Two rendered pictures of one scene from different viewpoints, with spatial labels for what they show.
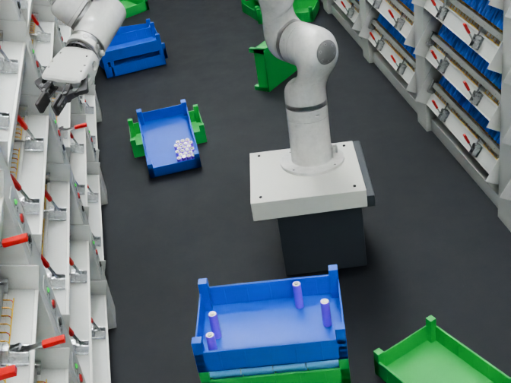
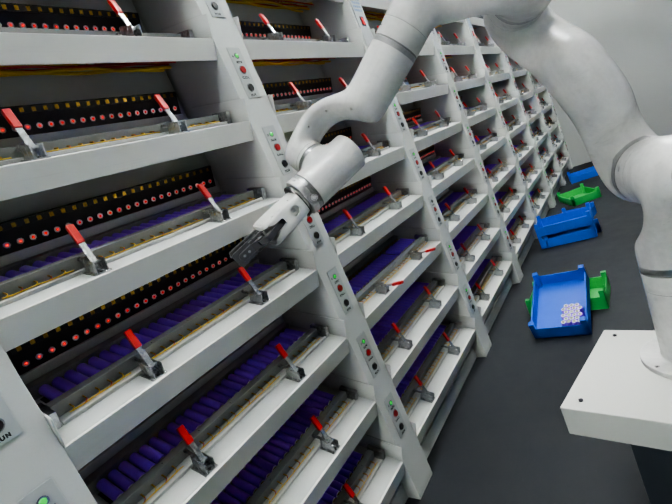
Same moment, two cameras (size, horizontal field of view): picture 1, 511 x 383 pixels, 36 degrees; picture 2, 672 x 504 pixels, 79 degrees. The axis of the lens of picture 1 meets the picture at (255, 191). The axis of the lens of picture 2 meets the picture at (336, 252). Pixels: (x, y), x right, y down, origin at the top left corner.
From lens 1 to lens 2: 1.34 m
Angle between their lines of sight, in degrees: 48
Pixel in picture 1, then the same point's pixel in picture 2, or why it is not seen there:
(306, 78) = (658, 222)
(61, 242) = (268, 409)
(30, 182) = (203, 339)
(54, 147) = (327, 301)
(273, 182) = (614, 380)
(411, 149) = not seen: outside the picture
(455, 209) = not seen: outside the picture
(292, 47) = (629, 174)
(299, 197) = (648, 420)
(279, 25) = (614, 148)
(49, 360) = not seen: outside the picture
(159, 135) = (553, 298)
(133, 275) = (467, 441)
